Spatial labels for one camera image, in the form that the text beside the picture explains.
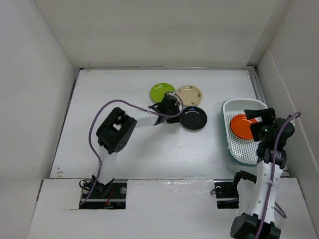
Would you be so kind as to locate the cream plate with small motifs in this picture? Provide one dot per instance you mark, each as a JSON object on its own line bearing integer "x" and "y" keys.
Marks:
{"x": 190, "y": 95}

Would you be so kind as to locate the lime green plate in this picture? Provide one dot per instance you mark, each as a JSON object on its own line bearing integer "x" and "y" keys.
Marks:
{"x": 158, "y": 91}

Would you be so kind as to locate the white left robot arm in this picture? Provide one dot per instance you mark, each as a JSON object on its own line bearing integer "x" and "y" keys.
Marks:
{"x": 115, "y": 131}

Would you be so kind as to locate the black plate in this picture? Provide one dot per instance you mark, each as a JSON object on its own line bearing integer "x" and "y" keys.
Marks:
{"x": 193, "y": 118}

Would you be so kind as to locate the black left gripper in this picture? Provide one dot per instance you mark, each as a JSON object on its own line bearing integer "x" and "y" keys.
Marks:
{"x": 176, "y": 119}

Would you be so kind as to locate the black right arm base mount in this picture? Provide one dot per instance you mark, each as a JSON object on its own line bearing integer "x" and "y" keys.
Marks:
{"x": 226, "y": 195}

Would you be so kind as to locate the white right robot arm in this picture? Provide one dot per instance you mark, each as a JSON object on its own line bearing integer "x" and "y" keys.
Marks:
{"x": 258, "y": 220}

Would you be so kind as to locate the orange plate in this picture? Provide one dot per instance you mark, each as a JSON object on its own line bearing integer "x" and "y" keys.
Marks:
{"x": 240, "y": 126}

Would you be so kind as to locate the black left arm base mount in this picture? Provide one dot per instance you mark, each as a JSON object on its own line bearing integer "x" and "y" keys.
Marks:
{"x": 115, "y": 200}

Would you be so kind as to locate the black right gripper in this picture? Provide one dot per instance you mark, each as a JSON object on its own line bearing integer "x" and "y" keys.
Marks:
{"x": 267, "y": 116}

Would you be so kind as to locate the white perforated plastic bin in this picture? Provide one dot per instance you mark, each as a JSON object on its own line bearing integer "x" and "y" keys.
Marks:
{"x": 241, "y": 151}

